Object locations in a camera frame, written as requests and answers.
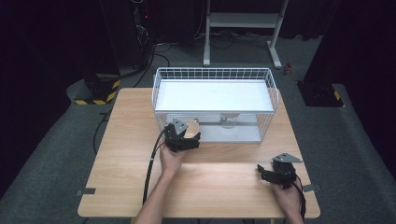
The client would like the white wire shelf rack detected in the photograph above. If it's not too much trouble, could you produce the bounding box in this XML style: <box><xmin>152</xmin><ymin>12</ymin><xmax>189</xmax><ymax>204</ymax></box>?
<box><xmin>151</xmin><ymin>67</ymin><xmax>280</xmax><ymax>145</ymax></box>

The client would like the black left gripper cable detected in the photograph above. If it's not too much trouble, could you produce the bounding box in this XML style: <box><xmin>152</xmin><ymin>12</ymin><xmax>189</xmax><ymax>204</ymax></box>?
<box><xmin>142</xmin><ymin>126</ymin><xmax>172</xmax><ymax>205</ymax></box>

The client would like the person's right hand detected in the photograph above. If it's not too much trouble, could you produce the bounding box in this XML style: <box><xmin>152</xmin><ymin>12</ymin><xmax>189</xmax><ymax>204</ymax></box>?
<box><xmin>270</xmin><ymin>181</ymin><xmax>303</xmax><ymax>217</ymax></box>

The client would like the bundle of floor cables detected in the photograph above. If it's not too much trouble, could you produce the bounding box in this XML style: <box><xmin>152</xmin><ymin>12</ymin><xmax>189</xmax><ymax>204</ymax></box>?
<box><xmin>192</xmin><ymin>29</ymin><xmax>273</xmax><ymax>50</ymax></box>

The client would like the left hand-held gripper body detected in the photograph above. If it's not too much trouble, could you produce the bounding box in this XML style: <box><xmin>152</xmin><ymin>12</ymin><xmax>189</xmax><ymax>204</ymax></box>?
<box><xmin>163</xmin><ymin>119</ymin><xmax>190</xmax><ymax>153</ymax></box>

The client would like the cream mug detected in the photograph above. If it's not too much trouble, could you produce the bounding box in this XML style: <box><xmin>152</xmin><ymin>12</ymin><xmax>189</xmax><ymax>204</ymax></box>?
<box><xmin>183</xmin><ymin>117</ymin><xmax>201</xmax><ymax>140</ymax></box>

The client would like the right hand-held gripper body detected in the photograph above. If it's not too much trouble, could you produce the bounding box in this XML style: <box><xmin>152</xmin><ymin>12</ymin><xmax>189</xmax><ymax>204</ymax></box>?
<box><xmin>271</xmin><ymin>152</ymin><xmax>304</xmax><ymax>190</ymax></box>

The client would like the thin black floor cable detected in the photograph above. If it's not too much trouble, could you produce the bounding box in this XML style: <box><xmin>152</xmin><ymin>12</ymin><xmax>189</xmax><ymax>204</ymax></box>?
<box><xmin>92</xmin><ymin>110</ymin><xmax>112</xmax><ymax>155</ymax></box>

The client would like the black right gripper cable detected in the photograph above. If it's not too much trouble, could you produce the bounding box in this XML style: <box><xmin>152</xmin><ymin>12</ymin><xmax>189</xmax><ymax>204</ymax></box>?
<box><xmin>293</xmin><ymin>175</ymin><xmax>308</xmax><ymax>220</ymax></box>

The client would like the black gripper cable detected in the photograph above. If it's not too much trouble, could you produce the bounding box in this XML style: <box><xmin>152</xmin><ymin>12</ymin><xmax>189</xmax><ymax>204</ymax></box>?
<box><xmin>142</xmin><ymin>126</ymin><xmax>172</xmax><ymax>205</ymax></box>
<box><xmin>293</xmin><ymin>175</ymin><xmax>308</xmax><ymax>220</ymax></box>

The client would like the person's left hand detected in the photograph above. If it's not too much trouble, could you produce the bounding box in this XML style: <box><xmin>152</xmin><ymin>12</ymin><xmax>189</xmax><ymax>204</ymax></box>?
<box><xmin>159</xmin><ymin>144</ymin><xmax>186</xmax><ymax>177</ymax></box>

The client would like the dark equipment tower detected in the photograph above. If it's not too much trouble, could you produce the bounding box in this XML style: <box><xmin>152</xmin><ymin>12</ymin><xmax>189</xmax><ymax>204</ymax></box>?
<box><xmin>99</xmin><ymin>0</ymin><xmax>157</xmax><ymax>71</ymax></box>

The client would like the black base with striped edge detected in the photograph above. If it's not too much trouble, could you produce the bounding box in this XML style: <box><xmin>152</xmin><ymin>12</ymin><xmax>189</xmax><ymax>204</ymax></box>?
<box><xmin>297</xmin><ymin>79</ymin><xmax>347</xmax><ymax>108</ymax></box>
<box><xmin>74</xmin><ymin>73</ymin><xmax>121</xmax><ymax>106</ymax></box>

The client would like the white metal stand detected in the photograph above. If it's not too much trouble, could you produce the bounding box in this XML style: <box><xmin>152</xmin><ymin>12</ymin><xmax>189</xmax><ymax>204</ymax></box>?
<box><xmin>203</xmin><ymin>0</ymin><xmax>290</xmax><ymax>70</ymax></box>

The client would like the white jar with grey label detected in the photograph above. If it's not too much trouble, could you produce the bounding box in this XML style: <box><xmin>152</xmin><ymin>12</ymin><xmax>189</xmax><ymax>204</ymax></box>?
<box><xmin>219</xmin><ymin>113</ymin><xmax>241</xmax><ymax>130</ymax></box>

